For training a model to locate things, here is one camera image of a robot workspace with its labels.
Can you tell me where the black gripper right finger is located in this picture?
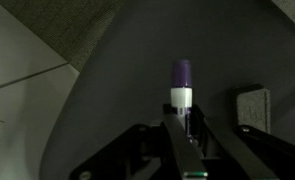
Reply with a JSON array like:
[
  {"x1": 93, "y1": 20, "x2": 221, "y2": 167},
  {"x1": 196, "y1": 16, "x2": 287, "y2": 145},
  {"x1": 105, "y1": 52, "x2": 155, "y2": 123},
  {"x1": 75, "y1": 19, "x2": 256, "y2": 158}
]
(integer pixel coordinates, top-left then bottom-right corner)
[{"x1": 189, "y1": 103, "x2": 295, "y2": 180}]

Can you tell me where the black chair seat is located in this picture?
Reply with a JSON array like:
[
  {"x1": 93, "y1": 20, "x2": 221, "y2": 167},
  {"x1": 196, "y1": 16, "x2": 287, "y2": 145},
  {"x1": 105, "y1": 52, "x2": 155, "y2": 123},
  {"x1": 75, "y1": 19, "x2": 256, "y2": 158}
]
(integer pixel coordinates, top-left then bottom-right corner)
[{"x1": 37, "y1": 0, "x2": 295, "y2": 180}]

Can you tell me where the white marker with dark cap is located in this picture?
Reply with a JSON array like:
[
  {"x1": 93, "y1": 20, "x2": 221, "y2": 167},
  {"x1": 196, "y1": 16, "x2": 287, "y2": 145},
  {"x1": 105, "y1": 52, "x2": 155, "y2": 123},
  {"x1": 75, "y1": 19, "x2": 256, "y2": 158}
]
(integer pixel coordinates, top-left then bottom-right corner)
[{"x1": 169, "y1": 59, "x2": 194, "y2": 142}]

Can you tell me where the black whiteboard eraser block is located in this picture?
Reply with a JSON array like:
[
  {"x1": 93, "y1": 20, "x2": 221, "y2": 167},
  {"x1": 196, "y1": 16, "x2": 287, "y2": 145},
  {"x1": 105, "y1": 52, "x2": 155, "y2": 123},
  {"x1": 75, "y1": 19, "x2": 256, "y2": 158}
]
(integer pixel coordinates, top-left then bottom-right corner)
[{"x1": 234, "y1": 82, "x2": 272, "y2": 135}]

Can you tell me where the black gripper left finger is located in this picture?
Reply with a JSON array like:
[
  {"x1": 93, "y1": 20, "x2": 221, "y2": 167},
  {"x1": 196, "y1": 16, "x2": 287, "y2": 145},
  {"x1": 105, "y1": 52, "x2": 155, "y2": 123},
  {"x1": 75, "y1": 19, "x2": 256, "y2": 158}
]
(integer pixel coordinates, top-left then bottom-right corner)
[{"x1": 68, "y1": 112, "x2": 210, "y2": 180}]

